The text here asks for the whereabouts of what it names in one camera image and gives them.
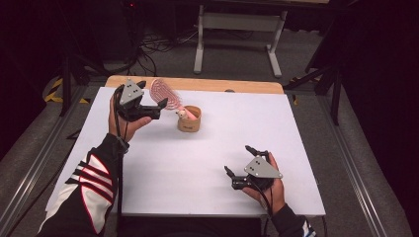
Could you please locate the right hand-held gripper cable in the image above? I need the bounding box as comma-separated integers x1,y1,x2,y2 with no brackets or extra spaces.
251,182,275,218

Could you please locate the aluminium floor rail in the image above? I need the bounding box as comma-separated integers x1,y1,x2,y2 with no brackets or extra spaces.
315,94,389,237
0,85,88,237

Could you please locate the person's left hand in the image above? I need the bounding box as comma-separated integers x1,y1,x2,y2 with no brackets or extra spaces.
108,95,153,143

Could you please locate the left hand-held gripper cable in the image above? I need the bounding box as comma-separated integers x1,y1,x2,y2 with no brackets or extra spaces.
112,86,130,231

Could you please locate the black metal stand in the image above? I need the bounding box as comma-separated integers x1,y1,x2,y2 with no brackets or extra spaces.
58,53,112,118
284,63,344,126

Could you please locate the person's right hand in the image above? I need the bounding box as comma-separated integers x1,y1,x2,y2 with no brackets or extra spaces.
242,152,287,215

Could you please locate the yellow and black floor tape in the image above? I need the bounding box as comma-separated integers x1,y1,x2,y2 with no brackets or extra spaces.
43,77,91,105

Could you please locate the hand-held gripper cable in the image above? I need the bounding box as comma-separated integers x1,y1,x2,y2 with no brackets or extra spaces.
251,182,275,218
112,86,130,231

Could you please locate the bundle of black floor cables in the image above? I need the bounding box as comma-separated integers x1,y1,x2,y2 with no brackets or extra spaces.
129,28,201,77

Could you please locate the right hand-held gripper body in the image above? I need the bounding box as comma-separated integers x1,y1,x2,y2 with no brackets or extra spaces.
231,155,284,192

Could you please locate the pink hairbrush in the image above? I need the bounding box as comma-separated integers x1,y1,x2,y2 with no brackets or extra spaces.
149,78,199,120

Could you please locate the metal table frame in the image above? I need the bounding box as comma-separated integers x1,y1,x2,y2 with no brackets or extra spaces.
193,3,289,79

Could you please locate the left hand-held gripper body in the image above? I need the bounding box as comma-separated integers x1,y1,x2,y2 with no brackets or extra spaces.
114,77,162,123

